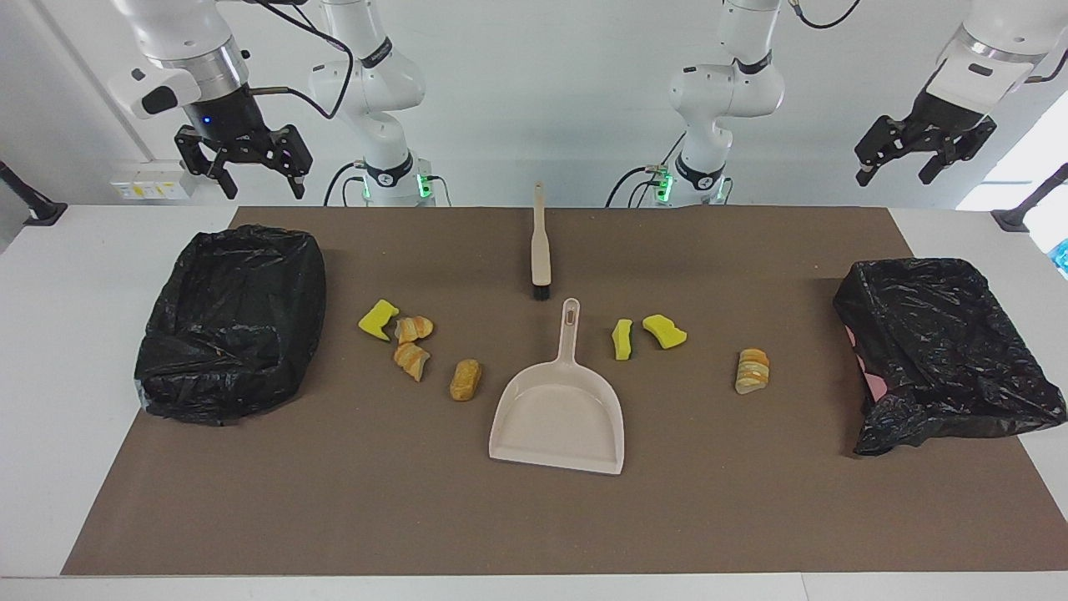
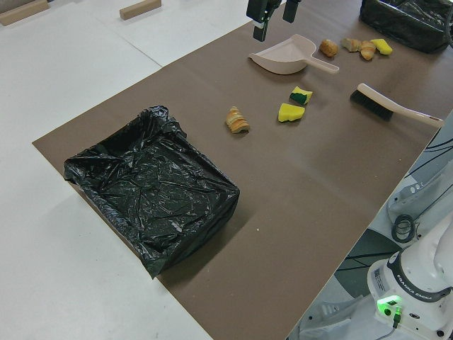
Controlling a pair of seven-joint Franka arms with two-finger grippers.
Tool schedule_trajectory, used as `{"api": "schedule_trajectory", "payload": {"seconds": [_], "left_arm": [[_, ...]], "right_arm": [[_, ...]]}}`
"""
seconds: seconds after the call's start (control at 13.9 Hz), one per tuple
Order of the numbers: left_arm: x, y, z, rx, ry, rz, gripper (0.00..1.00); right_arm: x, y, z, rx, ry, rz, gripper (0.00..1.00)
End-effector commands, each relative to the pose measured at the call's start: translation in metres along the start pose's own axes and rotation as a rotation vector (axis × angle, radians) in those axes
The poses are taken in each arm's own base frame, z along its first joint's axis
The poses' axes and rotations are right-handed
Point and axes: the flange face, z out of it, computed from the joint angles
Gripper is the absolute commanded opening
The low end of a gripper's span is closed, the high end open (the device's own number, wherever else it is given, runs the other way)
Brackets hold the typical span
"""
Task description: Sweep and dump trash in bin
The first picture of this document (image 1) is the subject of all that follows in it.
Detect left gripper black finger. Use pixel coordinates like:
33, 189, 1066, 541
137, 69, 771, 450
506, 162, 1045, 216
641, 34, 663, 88
855, 117, 906, 186
919, 132, 975, 184

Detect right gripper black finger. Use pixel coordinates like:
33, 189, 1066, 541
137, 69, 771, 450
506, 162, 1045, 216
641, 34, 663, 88
267, 125, 314, 199
175, 129, 239, 199

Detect notched yellow sponge piece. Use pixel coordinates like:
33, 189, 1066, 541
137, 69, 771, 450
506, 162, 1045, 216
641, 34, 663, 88
358, 299, 401, 342

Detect pale sliced bread loaf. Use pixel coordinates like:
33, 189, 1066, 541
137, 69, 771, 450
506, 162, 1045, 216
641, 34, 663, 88
734, 348, 771, 396

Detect beige hand brush black bristles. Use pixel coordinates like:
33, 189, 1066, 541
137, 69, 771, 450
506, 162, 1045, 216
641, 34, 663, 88
531, 183, 552, 301

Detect golden brown bread roll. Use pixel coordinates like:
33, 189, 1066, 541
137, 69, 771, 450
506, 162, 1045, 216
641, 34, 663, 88
449, 359, 483, 402

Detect large yellow sponge piece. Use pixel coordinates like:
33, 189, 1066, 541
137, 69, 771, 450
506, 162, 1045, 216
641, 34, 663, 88
642, 314, 688, 350

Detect beige plastic dustpan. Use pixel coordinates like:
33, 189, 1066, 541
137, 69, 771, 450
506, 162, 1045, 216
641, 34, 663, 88
488, 298, 626, 476

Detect bin lined with black bag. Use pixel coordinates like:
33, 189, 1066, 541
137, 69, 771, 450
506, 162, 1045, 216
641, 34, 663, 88
133, 224, 328, 427

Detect pink bin with black bag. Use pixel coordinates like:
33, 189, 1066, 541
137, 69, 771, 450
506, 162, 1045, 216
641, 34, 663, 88
833, 257, 1068, 457

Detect brown table mat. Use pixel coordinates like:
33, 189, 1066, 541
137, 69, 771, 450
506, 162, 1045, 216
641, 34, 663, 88
60, 206, 1068, 577

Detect black right base cable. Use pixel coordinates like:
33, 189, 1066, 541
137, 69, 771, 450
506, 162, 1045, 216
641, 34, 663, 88
324, 161, 368, 207

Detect black base cable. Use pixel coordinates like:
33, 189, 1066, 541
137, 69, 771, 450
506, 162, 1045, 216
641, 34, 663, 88
606, 134, 693, 208
324, 161, 368, 207

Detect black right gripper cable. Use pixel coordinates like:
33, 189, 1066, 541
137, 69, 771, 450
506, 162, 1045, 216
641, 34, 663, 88
250, 0, 353, 119

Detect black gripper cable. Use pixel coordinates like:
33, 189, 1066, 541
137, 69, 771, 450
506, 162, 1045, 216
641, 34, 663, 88
250, 0, 353, 119
788, 0, 1068, 84

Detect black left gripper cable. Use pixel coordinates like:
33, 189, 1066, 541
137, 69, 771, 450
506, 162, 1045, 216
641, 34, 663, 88
788, 0, 1068, 84

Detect black left base cable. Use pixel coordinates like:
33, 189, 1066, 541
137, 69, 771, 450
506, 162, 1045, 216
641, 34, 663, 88
606, 134, 693, 208

